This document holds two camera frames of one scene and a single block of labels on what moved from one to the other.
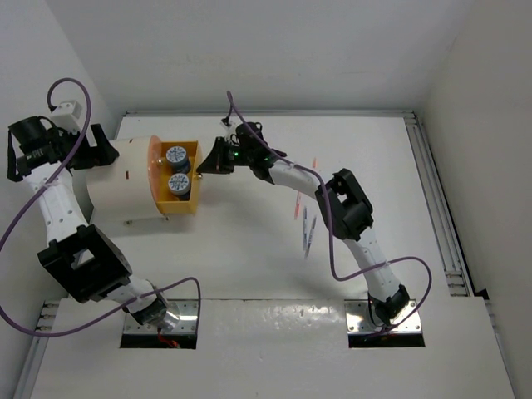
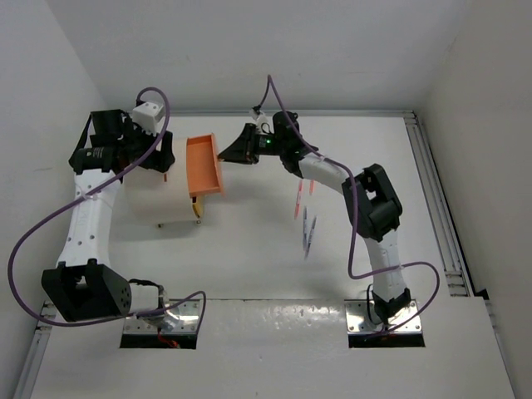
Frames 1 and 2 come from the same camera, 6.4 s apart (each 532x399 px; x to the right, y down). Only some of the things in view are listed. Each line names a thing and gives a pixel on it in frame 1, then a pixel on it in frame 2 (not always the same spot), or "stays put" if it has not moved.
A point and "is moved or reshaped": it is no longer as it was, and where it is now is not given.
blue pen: [305, 228] stays put
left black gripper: [100, 155] -> [160, 160]
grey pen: [310, 235] stays put
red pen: [299, 196] stays put
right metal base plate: [358, 318] stays put
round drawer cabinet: [121, 191] is moved or reshaped
